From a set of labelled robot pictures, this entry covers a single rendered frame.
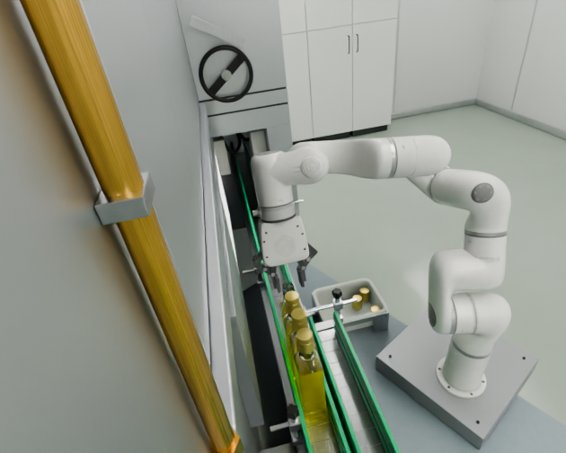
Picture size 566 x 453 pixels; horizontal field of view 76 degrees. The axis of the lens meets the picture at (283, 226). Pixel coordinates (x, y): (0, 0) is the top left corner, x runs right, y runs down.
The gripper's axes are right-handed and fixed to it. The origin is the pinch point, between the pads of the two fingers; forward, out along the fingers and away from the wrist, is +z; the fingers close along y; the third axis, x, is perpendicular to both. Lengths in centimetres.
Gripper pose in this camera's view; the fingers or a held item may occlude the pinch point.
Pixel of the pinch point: (288, 279)
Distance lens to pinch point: 83.1
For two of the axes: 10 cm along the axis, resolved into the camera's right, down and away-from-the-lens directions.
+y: 9.7, -2.0, 1.2
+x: -1.8, -2.9, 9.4
